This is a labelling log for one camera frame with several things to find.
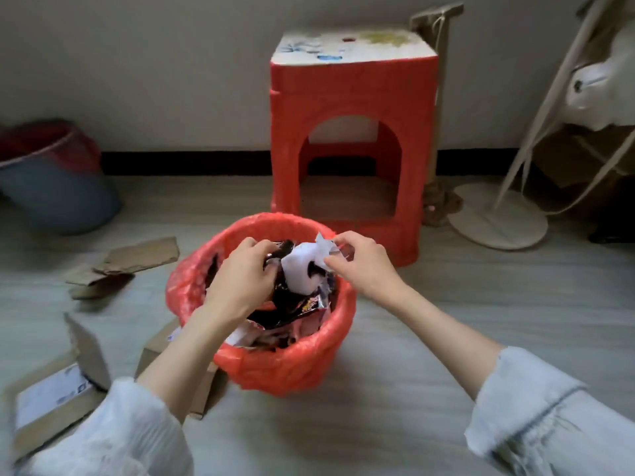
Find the person's left hand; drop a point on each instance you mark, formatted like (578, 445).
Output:
(238, 285)

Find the person's right hand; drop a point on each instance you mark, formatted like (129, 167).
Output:
(369, 267)

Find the person's right thumb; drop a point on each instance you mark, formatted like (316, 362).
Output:
(339, 265)

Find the person's left fingers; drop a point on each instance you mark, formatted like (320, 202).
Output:
(260, 247)

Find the white paper scrap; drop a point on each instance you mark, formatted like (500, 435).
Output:
(302, 267)

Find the person's left forearm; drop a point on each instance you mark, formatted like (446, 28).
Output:
(186, 354)

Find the person's right forearm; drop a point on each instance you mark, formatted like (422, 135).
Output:
(444, 337)

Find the pile of black wrappers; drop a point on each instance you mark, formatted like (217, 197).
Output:
(292, 307)

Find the trash bin with red bag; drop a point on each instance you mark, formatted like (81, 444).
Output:
(283, 361)

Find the torn brown cardboard piece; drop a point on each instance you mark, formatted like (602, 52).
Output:
(134, 257)

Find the flat brown cardboard box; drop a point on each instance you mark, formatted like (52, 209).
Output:
(201, 391)

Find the white stand with round base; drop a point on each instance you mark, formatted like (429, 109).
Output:
(496, 218)

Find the red plastic stool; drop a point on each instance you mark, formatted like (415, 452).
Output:
(347, 89)

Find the blue bucket with red bag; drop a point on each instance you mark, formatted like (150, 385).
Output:
(54, 188)

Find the white left sleeve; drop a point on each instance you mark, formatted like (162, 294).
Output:
(114, 436)

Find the white sleeve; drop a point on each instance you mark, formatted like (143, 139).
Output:
(114, 436)
(550, 421)

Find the open cardboard box with label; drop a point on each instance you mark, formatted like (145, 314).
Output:
(49, 396)

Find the white right sleeve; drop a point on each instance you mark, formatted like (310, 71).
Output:
(550, 421)

